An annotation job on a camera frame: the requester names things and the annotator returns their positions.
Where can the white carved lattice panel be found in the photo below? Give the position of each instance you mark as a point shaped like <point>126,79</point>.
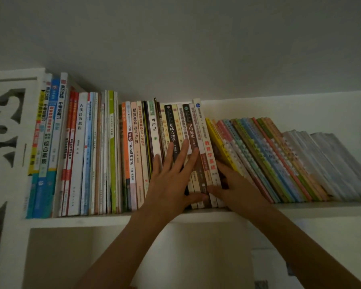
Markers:
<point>12,73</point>

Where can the person's right forearm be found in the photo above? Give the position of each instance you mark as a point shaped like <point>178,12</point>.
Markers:
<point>304,249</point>

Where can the white bookshelf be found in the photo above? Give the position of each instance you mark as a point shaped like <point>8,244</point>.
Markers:
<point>78,221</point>

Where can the person's right hand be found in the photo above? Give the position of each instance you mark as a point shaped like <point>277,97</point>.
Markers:
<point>243,198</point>

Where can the person's left hand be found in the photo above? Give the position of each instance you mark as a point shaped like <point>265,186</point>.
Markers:
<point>168,189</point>

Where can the person's left forearm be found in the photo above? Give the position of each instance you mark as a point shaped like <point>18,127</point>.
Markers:
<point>120,252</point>

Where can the row of shelved books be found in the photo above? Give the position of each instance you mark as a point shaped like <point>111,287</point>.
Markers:
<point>78,147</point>

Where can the white paper sheet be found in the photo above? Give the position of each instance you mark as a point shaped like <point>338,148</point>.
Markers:
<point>267,264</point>

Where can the dark wall picture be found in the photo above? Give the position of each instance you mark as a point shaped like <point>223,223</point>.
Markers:
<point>261,285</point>

